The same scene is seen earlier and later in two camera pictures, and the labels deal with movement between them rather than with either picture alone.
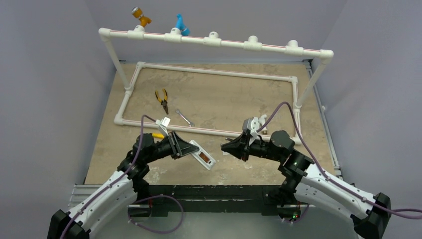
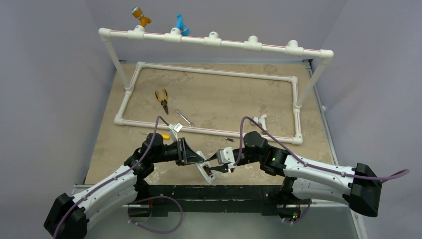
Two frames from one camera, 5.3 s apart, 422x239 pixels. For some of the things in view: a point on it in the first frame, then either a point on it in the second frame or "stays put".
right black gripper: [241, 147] to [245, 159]
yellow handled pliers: [164, 101] stays put
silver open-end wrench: [191, 124] stays put
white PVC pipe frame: [291, 48] stays put
